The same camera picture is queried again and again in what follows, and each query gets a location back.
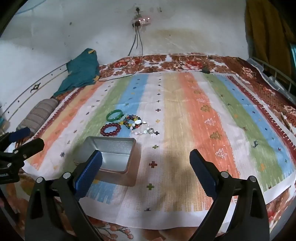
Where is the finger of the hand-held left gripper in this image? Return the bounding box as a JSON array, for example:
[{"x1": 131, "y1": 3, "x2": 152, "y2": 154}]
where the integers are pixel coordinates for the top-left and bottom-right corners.
[
  {"x1": 0, "y1": 138, "x2": 45, "y2": 171},
  {"x1": 0, "y1": 127, "x2": 31, "y2": 151}
]

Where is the pale green bead bracelet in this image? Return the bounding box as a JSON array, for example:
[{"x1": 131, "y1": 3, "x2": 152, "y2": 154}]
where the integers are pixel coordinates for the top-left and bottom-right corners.
[{"x1": 114, "y1": 113, "x2": 130, "y2": 125}]

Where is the silver metal tin box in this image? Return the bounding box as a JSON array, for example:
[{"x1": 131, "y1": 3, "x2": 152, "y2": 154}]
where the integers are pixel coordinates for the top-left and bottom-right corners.
[{"x1": 73, "y1": 136, "x2": 136, "y2": 174}]

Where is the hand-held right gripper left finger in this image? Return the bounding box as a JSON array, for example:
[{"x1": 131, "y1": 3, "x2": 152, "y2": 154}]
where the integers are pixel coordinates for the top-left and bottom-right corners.
[{"x1": 25, "y1": 150, "x2": 109, "y2": 241}]

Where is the white pearl bracelet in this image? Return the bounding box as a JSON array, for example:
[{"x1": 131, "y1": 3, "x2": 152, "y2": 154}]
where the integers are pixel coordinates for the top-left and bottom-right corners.
[{"x1": 131, "y1": 120, "x2": 156, "y2": 136}]

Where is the pink power strip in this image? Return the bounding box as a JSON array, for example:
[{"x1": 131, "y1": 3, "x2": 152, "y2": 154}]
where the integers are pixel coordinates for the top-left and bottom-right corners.
[{"x1": 132, "y1": 17, "x2": 152, "y2": 26}]

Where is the yellow hanging cloth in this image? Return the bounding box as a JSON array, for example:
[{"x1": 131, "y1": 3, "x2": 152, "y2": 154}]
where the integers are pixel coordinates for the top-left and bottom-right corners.
[{"x1": 245, "y1": 0, "x2": 296, "y2": 72}]

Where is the metal bed rail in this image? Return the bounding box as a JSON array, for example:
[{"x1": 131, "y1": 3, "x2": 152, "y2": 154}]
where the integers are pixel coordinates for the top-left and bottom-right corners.
[{"x1": 251, "y1": 56, "x2": 296, "y2": 105}]

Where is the black cable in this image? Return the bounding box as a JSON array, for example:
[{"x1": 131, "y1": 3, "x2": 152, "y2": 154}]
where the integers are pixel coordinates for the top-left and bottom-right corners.
[
  {"x1": 98, "y1": 25, "x2": 144, "y2": 81},
  {"x1": 128, "y1": 25, "x2": 139, "y2": 56}
]

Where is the multicoloured bead bracelet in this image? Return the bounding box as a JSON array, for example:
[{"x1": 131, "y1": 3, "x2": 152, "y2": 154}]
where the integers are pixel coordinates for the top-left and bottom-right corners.
[{"x1": 123, "y1": 115, "x2": 142, "y2": 130}]

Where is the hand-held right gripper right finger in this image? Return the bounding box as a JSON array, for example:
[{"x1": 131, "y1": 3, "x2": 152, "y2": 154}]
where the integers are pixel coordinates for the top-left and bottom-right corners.
[{"x1": 189, "y1": 149, "x2": 271, "y2": 241}]

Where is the dark red bead bracelet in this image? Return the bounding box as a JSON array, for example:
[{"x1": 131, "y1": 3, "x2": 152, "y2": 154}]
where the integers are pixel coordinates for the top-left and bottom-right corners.
[{"x1": 100, "y1": 123, "x2": 121, "y2": 137}]

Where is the grey striped pillow roll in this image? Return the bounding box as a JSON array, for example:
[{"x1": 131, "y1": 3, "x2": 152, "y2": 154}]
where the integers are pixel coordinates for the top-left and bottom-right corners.
[{"x1": 16, "y1": 98, "x2": 59, "y2": 137}]

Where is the striped colourful mat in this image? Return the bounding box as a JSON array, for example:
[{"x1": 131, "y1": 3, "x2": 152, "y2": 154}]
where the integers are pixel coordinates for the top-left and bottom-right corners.
[{"x1": 22, "y1": 70, "x2": 295, "y2": 230}]

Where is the teal cloth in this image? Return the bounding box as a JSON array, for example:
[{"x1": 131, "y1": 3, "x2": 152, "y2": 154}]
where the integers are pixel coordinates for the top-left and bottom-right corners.
[{"x1": 54, "y1": 48, "x2": 100, "y2": 97}]

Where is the green jade bangle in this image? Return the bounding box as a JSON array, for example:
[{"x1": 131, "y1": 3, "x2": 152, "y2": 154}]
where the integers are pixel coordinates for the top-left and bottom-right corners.
[{"x1": 106, "y1": 109, "x2": 123, "y2": 122}]

